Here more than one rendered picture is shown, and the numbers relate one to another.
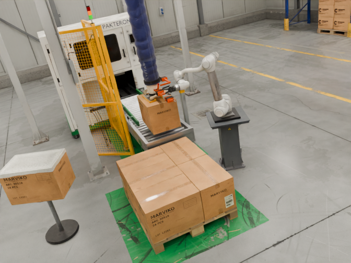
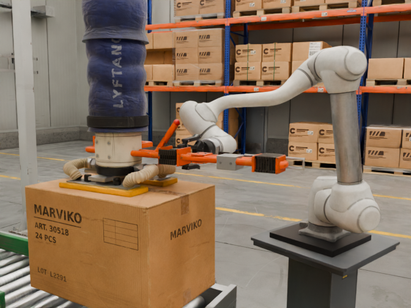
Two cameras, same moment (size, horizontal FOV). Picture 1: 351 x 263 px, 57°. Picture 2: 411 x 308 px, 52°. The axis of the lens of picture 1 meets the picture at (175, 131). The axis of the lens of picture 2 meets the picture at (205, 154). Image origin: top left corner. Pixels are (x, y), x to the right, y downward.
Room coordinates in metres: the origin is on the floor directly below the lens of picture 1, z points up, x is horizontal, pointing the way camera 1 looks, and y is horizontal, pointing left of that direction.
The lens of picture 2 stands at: (2.87, 1.02, 1.41)
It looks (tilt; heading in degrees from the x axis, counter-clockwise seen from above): 8 degrees down; 317
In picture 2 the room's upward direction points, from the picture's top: 1 degrees clockwise
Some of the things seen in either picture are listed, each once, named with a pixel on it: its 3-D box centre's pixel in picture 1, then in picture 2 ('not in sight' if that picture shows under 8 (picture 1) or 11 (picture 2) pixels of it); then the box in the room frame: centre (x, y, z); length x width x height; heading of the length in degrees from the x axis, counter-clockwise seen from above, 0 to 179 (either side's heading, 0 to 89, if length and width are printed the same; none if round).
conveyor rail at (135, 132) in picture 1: (126, 122); not in sight; (4.93, 0.76, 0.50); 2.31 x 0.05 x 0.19; 19
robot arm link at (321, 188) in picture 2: (224, 103); (327, 199); (3.88, -0.70, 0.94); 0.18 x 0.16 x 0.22; 154
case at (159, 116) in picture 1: (158, 110); (122, 236); (4.23, 0.18, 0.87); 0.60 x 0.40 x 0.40; 15
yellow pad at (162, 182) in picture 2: not in sight; (135, 174); (4.28, 0.09, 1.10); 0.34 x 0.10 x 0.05; 18
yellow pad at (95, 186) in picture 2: (149, 97); (102, 183); (4.22, 0.27, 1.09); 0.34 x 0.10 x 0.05; 18
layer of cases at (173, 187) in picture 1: (172, 182); not in sight; (3.21, 0.16, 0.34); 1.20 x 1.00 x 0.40; 19
